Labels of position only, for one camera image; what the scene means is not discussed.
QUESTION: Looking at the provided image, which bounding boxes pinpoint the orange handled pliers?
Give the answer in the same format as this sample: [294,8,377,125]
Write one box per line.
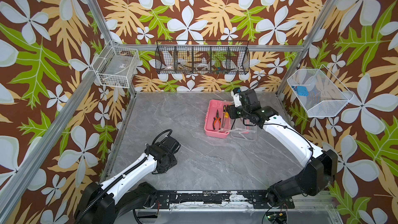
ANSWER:
[212,110,221,131]

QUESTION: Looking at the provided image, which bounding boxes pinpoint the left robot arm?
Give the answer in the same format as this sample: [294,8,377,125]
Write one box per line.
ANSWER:
[74,136,180,224]

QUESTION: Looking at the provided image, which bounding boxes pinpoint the black wire basket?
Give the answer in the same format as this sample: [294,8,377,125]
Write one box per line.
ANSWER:
[154,40,250,75]

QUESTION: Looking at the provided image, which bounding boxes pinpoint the white wire basket right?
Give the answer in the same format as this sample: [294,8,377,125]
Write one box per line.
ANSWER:
[287,67,354,118]

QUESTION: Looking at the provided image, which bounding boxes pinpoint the aluminium frame post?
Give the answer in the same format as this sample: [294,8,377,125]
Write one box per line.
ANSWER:
[87,0,136,97]

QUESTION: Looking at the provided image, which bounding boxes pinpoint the yellow black nut driver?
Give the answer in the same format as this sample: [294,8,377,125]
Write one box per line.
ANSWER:
[223,105,229,119]

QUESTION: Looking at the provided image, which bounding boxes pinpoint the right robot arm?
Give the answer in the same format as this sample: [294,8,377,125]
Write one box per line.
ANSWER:
[226,89,338,207]

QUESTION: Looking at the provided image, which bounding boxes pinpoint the pink plastic tool box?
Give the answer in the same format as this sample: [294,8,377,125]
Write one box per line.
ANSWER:
[204,100,257,141]

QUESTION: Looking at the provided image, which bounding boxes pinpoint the white wire basket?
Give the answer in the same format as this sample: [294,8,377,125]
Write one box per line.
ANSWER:
[93,45,140,88]
[287,67,354,118]

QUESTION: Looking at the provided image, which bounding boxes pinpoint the white wire basket left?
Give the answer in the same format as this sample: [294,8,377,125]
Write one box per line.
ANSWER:
[93,45,140,88]

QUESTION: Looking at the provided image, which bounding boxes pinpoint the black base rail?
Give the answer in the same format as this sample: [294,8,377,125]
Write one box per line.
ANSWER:
[144,190,295,209]

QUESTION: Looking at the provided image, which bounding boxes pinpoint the blue object in basket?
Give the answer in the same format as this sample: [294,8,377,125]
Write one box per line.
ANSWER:
[295,86,309,97]

